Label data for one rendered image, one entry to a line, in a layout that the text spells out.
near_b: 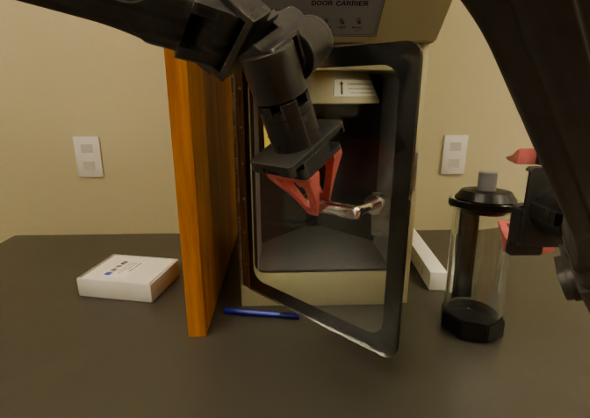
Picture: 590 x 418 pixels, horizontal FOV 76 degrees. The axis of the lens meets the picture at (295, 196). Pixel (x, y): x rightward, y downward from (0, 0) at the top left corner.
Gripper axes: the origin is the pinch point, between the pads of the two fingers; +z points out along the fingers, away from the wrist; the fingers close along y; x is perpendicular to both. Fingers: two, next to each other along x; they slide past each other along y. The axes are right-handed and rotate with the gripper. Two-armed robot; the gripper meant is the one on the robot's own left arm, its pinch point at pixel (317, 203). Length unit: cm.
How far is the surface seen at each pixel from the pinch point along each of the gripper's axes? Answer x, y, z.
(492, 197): 13.8, -21.8, 12.5
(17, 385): -30.3, 37.4, 10.6
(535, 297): 19, -31, 44
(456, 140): -10, -69, 32
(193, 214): -19.8, 6.7, 1.5
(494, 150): -2, -75, 39
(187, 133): -19.6, 1.5, -9.6
